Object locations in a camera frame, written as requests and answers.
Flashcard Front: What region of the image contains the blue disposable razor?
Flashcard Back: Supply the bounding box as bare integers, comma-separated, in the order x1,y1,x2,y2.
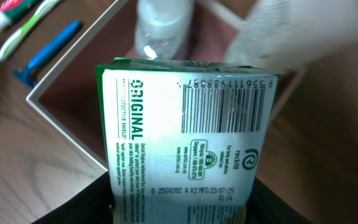
12,21,83,88

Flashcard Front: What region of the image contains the white lotion tube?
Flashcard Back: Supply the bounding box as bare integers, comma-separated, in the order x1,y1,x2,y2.
224,0,358,72

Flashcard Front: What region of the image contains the green white soap box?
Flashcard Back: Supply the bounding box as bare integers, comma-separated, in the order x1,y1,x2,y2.
96,58,281,223

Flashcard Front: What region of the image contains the green white toothbrush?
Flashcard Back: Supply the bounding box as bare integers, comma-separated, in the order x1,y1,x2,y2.
0,0,61,62

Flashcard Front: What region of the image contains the clear pump bottle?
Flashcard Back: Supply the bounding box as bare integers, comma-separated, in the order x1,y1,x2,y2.
134,0,195,60

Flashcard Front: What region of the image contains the white open cardboard box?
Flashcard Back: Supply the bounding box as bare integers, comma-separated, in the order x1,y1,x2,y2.
25,0,307,172

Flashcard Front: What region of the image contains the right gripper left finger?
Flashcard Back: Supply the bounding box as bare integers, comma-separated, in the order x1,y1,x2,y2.
32,172,114,224

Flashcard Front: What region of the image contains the Colgate toothpaste tube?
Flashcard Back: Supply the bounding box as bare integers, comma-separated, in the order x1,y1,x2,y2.
0,0,40,32

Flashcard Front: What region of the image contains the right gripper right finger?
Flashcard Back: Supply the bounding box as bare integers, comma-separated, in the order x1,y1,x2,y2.
246,178,311,224

